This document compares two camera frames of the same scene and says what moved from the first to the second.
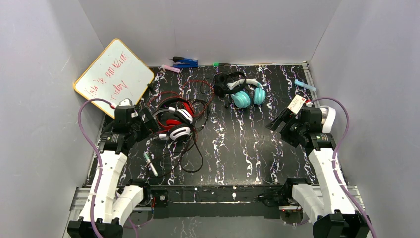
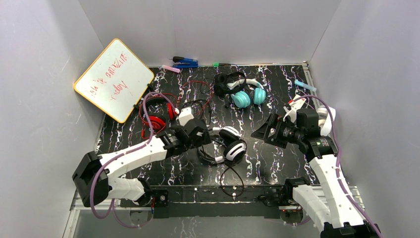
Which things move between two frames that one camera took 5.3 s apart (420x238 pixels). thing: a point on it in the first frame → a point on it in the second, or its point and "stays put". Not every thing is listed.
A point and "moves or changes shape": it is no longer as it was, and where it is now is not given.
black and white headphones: [179, 132] moves or changes shape
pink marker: [170, 68] stays put
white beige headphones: [328, 115] stays put
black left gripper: [143, 119] → [201, 135]
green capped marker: [217, 64] stays put
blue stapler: [184, 62] stays put
